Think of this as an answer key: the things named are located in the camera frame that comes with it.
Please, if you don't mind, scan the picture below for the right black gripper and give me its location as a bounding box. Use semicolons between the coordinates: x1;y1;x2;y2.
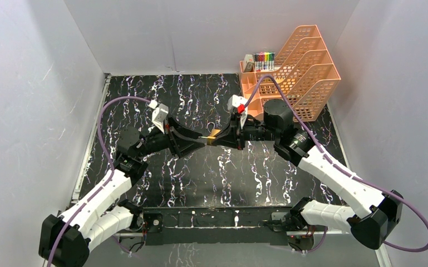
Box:
212;112;279;150

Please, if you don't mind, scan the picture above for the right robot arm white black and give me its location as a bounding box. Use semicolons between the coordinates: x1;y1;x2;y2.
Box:
211;95;402;250

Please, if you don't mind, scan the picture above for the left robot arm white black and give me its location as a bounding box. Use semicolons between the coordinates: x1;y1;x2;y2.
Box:
38;116;205;266

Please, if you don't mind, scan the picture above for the large brass padlock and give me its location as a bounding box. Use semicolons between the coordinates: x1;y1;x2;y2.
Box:
207;122;221;139

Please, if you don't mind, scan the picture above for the grey eraser box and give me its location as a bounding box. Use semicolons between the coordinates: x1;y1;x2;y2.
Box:
242;54;255;72

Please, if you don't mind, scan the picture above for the coloured marker pen set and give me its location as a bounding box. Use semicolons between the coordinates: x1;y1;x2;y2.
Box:
253;52;276;72

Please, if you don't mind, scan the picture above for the orange plastic file organizer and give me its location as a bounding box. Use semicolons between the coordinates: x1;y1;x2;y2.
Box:
239;25;341;122

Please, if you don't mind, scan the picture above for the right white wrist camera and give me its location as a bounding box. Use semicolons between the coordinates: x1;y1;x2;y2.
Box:
228;95;248;127

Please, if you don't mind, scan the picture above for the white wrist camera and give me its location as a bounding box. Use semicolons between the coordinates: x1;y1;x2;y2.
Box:
149;100;169;134
228;95;248;127

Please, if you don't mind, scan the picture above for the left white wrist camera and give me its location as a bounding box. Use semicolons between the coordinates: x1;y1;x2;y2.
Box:
149;100;169;134

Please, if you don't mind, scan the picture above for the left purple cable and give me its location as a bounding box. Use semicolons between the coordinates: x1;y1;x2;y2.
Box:
46;96;154;267

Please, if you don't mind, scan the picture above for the purple cable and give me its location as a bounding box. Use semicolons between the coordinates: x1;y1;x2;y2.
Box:
245;74;428;255
46;96;154;267

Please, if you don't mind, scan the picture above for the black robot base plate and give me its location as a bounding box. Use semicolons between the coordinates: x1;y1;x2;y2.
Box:
143;206;314;251

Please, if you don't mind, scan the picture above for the aluminium left side rail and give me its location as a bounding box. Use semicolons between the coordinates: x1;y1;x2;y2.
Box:
70;73;112;204

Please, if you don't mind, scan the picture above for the aluminium rail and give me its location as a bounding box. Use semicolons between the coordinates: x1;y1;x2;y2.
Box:
51;208;383;238
70;73;112;204

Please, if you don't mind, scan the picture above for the aluminium front rail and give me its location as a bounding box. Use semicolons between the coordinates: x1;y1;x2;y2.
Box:
51;208;383;238

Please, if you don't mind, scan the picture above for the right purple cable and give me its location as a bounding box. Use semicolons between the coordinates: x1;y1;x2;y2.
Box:
245;74;428;255

